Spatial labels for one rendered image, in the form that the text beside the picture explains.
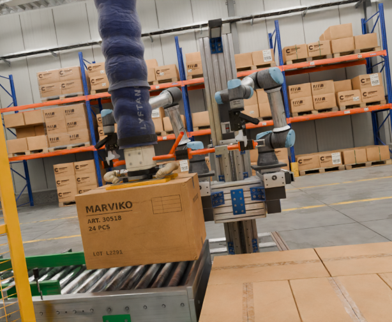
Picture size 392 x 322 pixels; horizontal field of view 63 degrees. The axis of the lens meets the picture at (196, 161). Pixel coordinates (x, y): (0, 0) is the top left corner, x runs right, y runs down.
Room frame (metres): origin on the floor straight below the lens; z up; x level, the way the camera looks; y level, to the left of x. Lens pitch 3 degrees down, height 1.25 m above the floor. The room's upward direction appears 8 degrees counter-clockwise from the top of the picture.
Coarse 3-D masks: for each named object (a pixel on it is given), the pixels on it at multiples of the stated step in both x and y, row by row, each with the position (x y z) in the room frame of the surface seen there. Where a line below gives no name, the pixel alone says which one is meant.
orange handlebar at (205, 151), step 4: (236, 144) 1.75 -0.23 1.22; (256, 144) 1.70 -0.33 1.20; (204, 148) 1.74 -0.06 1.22; (212, 148) 1.73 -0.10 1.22; (228, 148) 1.71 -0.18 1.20; (232, 148) 1.71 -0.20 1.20; (236, 148) 1.71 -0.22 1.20; (192, 152) 1.74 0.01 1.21; (196, 152) 1.74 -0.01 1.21; (200, 152) 1.74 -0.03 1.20; (204, 152) 1.73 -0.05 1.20; (208, 152) 1.73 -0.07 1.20; (156, 156) 1.82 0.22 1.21; (160, 156) 1.78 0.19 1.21; (164, 156) 1.77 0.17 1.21; (168, 156) 1.77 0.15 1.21; (172, 156) 1.76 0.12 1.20; (120, 160) 2.11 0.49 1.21; (124, 160) 1.86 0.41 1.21; (116, 164) 1.82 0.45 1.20; (120, 164) 1.81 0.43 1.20; (124, 164) 1.81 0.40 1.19
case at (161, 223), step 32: (96, 192) 1.66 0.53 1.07; (128, 192) 1.62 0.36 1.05; (160, 192) 1.59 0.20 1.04; (192, 192) 1.70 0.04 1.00; (96, 224) 1.65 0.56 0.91; (128, 224) 1.62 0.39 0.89; (160, 224) 1.60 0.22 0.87; (192, 224) 1.57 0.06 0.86; (96, 256) 1.65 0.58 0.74; (128, 256) 1.63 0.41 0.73; (160, 256) 1.60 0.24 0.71; (192, 256) 1.58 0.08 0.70
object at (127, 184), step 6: (150, 174) 1.71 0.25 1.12; (126, 180) 1.73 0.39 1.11; (138, 180) 1.75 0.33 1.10; (144, 180) 1.69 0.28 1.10; (150, 180) 1.68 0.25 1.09; (156, 180) 1.66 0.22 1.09; (162, 180) 1.66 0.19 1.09; (168, 180) 1.69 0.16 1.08; (108, 186) 1.73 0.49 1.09; (114, 186) 1.70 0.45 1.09; (120, 186) 1.69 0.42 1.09; (126, 186) 1.69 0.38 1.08; (132, 186) 1.68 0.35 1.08
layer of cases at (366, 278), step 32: (224, 256) 1.94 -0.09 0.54; (256, 256) 1.86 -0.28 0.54; (288, 256) 1.80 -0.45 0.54; (320, 256) 1.73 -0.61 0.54; (352, 256) 1.67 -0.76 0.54; (384, 256) 1.62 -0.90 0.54; (224, 288) 1.51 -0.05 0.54; (256, 288) 1.47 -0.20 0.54; (288, 288) 1.42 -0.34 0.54; (320, 288) 1.38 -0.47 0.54; (352, 288) 1.35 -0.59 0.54; (384, 288) 1.31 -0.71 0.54; (224, 320) 1.24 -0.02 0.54; (256, 320) 1.21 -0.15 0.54; (288, 320) 1.18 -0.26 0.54; (320, 320) 1.15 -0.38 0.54; (352, 320) 1.12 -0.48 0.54; (384, 320) 1.10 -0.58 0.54
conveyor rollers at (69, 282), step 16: (0, 272) 2.23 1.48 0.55; (32, 272) 2.15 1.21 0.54; (48, 272) 2.08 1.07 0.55; (64, 272) 2.06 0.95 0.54; (80, 272) 2.07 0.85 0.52; (96, 272) 1.95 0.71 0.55; (112, 272) 1.94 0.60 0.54; (128, 272) 1.95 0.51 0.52; (160, 272) 1.82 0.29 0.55; (176, 272) 1.78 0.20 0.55; (64, 288) 1.77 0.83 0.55; (80, 288) 1.75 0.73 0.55; (96, 288) 1.73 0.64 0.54; (112, 288) 1.71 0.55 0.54; (128, 288) 1.70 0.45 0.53; (144, 288) 1.68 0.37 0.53
